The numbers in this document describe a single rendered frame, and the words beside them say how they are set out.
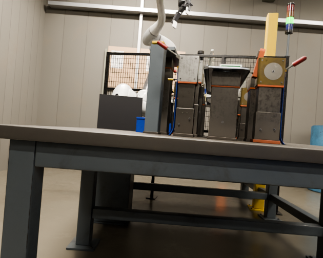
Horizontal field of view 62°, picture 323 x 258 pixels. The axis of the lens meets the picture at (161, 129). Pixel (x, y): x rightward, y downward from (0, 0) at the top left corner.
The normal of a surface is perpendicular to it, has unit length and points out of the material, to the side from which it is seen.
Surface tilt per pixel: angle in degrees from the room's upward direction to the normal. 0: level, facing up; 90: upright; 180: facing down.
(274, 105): 90
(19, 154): 90
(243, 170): 90
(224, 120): 90
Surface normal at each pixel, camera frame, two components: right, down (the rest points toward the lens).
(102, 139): 0.00, 0.00
